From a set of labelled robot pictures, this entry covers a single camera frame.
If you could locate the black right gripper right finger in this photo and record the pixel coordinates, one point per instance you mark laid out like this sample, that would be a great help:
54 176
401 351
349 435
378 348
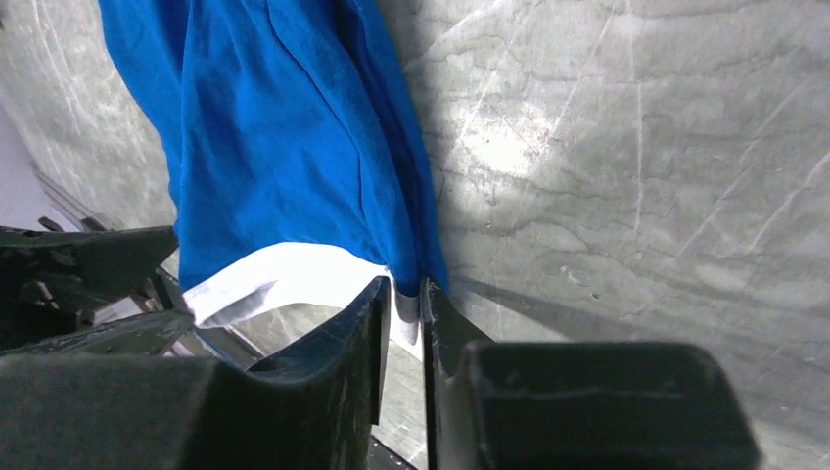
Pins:
595 405

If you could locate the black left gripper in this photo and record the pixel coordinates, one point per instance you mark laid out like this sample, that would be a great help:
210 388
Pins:
45 308

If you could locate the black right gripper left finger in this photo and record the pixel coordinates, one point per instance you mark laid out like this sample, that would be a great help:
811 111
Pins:
108 398

